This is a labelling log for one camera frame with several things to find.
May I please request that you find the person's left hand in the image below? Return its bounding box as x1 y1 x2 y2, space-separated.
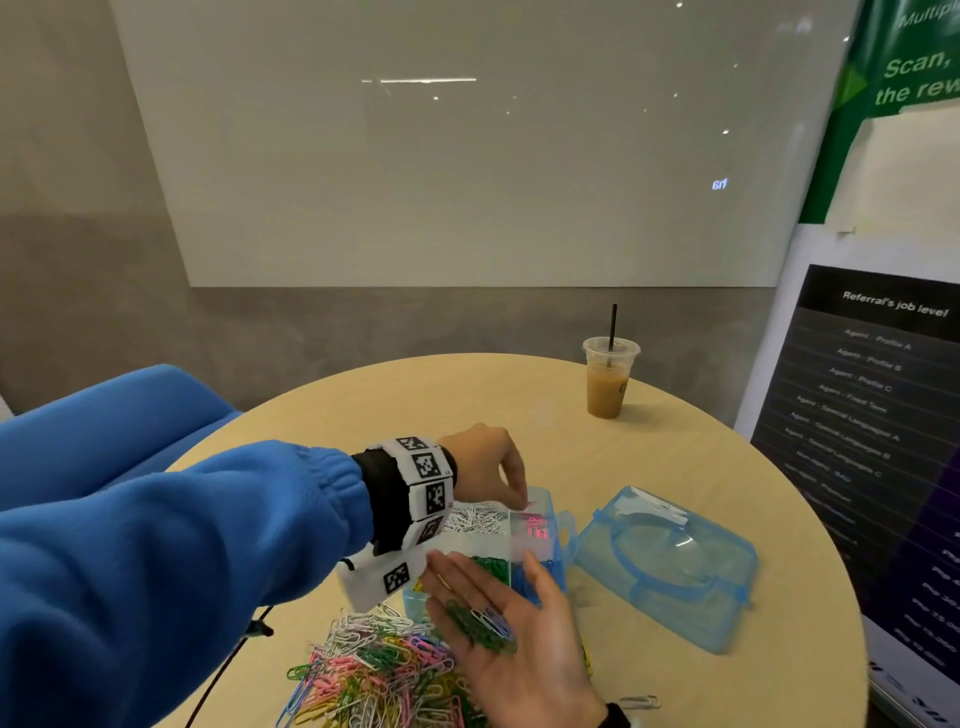
438 423 530 512

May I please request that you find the person's right hand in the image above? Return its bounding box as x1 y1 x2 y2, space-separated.
417 547 609 728

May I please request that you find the handful of assorted paper clips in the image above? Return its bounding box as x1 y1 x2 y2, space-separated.
442 597 519 654

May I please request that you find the blue compartment organizer box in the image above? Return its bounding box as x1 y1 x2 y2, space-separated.
402 484 576 624

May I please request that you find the pile of coloured paper clips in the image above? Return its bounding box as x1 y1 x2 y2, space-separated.
277 604 489 728

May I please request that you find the person's left forearm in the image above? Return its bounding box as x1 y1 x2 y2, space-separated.
0 435 456 728

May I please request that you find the blue transparent box lid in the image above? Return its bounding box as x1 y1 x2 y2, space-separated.
574 484 761 656

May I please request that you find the left wrist marker band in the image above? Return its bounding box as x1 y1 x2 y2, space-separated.
375 435 458 554

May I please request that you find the iced coffee plastic cup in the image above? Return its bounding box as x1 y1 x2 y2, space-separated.
582 336 642 420

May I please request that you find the round wooden table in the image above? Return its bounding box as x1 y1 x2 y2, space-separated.
157 354 872 728

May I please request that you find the blue upholstered chair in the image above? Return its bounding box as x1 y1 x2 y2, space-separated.
0 364 242 512

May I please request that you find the standing poster banner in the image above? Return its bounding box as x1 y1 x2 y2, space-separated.
735 0 960 728

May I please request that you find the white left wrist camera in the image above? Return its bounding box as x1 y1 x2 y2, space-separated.
337 517 452 614

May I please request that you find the black camera cable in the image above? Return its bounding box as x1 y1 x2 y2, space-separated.
183 604 276 728

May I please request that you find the white wall board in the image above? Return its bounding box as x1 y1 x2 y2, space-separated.
108 0 864 290

